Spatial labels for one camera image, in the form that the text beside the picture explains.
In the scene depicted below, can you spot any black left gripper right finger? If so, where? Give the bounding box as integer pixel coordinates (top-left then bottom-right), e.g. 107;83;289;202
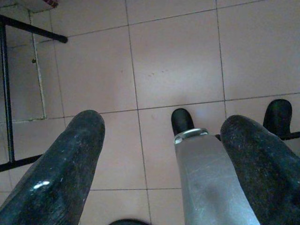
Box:
220;114;300;225

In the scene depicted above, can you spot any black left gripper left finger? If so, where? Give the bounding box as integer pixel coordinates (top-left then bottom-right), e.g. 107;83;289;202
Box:
0;109;105;225

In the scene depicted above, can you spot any black robot right foot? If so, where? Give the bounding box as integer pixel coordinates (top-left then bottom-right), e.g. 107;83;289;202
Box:
262;98;300;141

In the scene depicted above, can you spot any black robot foot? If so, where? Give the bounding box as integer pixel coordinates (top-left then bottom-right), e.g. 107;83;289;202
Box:
171;108;195;136
262;98;300;141

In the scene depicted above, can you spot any silver robot left leg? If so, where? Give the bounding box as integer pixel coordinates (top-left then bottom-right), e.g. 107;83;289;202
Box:
173;127;261;225

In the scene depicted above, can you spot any black robot left foot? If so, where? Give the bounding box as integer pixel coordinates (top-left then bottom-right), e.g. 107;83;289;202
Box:
171;108;195;136

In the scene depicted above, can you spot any black metal rack frame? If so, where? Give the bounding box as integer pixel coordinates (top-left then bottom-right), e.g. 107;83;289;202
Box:
0;14;68;173

